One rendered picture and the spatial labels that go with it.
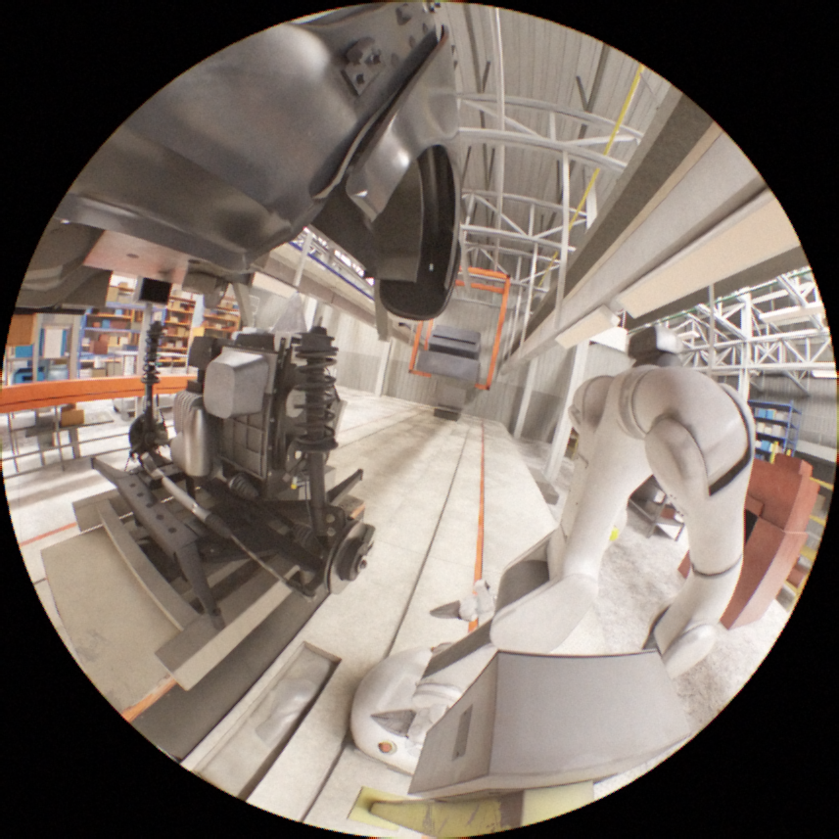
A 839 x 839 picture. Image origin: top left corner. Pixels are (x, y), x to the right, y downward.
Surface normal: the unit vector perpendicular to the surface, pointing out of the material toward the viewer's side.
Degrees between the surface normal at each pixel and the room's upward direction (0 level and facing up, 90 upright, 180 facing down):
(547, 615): 89
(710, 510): 110
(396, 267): 120
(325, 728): 0
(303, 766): 0
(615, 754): 0
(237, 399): 90
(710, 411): 71
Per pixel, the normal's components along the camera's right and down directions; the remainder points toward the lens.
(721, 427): -0.48, -0.21
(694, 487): -0.38, 0.26
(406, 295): -0.21, 0.10
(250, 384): 0.81, 0.26
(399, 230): -0.30, 0.83
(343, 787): 0.20, -0.97
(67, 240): 0.93, 0.33
